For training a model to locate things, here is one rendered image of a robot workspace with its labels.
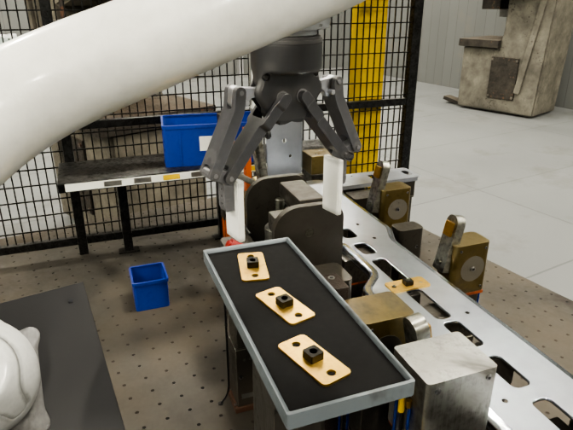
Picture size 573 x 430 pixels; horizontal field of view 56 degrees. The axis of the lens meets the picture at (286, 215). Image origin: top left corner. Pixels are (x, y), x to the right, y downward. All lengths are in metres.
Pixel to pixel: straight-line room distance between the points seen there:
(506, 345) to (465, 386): 0.27
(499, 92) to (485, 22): 2.00
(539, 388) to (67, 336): 0.80
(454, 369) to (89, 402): 0.66
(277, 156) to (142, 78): 1.34
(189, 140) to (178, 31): 1.35
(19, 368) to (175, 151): 1.01
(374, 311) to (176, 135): 1.01
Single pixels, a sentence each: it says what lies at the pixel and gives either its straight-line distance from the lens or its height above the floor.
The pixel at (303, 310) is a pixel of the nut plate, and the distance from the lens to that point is 0.67.
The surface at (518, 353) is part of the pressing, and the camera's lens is 0.95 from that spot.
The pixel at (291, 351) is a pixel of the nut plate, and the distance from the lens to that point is 0.60.
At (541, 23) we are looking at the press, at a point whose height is 1.19.
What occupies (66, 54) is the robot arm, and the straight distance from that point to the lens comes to 0.33.
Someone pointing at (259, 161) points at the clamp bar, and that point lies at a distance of 1.34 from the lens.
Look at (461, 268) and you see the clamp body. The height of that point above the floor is 0.99.
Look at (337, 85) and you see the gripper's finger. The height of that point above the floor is 1.43.
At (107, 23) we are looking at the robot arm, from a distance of 0.34.
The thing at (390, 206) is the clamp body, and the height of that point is 1.00.
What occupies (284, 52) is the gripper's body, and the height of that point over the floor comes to 1.47.
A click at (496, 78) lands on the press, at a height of 0.48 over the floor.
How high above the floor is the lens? 1.52
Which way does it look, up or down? 22 degrees down
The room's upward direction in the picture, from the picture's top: straight up
